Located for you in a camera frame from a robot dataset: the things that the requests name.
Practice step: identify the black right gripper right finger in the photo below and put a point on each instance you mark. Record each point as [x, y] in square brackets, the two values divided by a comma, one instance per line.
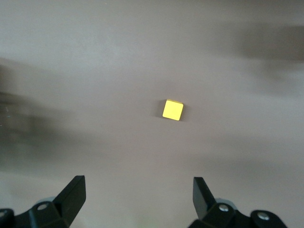
[213, 213]

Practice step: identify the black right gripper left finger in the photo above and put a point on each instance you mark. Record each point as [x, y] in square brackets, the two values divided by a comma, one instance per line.
[64, 209]

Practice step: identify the yellow wooden block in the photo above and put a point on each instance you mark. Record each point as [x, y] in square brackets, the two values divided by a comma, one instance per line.
[172, 109]

